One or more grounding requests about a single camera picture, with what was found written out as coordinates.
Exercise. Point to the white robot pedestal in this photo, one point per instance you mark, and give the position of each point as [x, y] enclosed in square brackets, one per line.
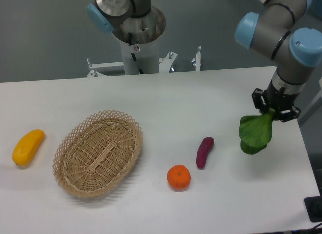
[136, 59]

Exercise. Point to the black device at table edge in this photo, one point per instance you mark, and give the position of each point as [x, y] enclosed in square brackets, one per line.
[313, 208]

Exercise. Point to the orange tangerine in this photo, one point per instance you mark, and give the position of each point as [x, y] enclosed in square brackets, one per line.
[179, 177]

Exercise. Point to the yellow mango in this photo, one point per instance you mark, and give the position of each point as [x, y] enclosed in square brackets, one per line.
[27, 147]

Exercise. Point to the green leafy vegetable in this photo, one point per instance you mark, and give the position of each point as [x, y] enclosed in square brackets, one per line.
[255, 132]

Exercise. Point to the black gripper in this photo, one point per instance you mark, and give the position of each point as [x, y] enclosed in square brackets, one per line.
[277, 99]

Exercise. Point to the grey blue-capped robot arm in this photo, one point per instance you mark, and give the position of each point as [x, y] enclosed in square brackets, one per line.
[296, 53]

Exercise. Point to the purple eggplant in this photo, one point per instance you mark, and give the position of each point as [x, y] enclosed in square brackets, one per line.
[203, 151]

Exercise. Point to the woven wicker basket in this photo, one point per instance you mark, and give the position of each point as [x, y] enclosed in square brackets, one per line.
[98, 154]

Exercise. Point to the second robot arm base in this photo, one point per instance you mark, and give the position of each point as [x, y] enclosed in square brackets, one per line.
[130, 21]

